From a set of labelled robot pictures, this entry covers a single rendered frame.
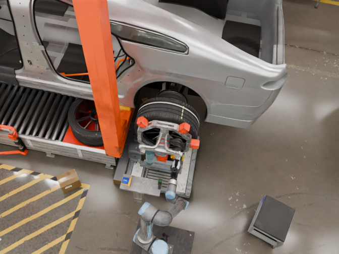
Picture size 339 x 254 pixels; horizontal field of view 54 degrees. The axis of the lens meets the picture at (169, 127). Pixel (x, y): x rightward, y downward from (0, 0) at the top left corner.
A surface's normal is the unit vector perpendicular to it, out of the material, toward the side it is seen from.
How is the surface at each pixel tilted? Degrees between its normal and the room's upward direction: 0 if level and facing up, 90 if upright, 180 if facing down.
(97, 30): 90
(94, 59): 90
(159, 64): 90
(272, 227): 0
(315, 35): 0
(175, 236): 0
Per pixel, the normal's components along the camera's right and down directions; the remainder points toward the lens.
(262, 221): 0.06, -0.53
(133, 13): 0.01, 0.04
